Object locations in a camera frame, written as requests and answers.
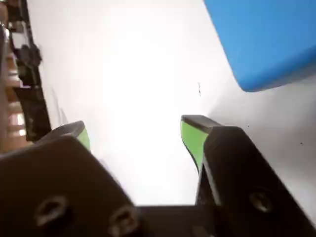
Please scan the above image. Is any blue cube block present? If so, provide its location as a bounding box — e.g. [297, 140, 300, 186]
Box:
[203, 0, 316, 93]

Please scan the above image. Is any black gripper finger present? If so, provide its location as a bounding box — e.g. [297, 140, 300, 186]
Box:
[0, 120, 147, 237]
[180, 114, 316, 237]

